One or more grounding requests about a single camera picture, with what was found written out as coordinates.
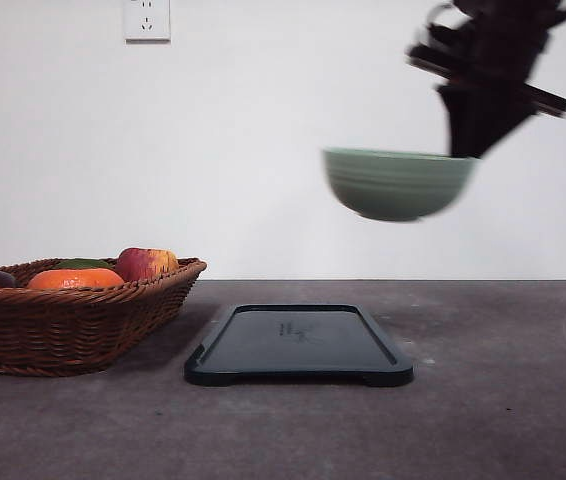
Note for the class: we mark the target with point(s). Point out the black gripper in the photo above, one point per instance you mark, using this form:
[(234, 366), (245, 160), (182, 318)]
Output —
[(484, 53)]

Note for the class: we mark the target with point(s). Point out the green ceramic bowl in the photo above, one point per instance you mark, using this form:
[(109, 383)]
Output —
[(396, 186)]

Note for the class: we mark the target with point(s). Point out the brown wicker basket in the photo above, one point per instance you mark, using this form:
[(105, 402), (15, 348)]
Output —
[(68, 316)]

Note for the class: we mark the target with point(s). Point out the green fruit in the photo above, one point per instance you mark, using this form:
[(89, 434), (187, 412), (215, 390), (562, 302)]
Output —
[(82, 263)]

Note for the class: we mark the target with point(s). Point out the orange tangerine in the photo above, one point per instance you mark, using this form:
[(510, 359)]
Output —
[(74, 278)]

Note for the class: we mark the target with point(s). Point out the red yellow apple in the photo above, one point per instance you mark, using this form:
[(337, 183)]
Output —
[(141, 263)]

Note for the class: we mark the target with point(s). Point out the dark rectangular tray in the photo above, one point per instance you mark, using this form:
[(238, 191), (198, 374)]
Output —
[(297, 343)]

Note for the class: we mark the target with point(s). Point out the white wall socket left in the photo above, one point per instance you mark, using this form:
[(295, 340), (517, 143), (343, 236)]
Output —
[(147, 24)]

